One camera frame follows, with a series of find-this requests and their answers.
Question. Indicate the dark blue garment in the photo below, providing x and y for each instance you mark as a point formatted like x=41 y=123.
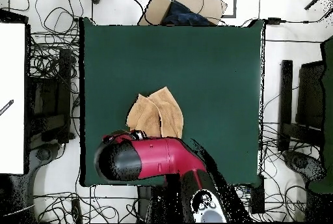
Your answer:
x=182 y=15

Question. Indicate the grey swivel base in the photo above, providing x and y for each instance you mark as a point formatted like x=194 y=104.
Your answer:
x=43 y=153
x=301 y=162

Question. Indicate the dark green table cloth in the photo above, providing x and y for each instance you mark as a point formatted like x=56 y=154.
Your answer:
x=208 y=65

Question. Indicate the cardboard box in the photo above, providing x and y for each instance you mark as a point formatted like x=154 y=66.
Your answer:
x=156 y=10

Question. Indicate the black box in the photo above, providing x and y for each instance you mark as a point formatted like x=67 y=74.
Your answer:
x=257 y=200

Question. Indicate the white panel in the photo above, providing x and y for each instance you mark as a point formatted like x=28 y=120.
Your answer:
x=11 y=78

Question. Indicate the green fabric drape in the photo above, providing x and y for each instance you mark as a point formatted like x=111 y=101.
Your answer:
x=328 y=104

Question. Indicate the black power adapter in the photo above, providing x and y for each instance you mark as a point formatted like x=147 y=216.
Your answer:
x=273 y=21

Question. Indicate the black strip label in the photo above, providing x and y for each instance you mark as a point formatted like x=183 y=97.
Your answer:
x=6 y=107

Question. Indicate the black power strip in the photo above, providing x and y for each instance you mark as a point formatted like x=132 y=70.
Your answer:
x=76 y=211

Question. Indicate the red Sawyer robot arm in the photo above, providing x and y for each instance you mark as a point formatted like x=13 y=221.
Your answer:
x=161 y=156

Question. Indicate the grey square frame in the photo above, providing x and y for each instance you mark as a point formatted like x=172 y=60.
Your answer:
x=235 y=0

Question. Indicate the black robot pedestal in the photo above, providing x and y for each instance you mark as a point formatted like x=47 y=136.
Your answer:
x=156 y=203

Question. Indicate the tan terry towel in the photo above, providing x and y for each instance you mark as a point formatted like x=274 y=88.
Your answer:
x=166 y=112

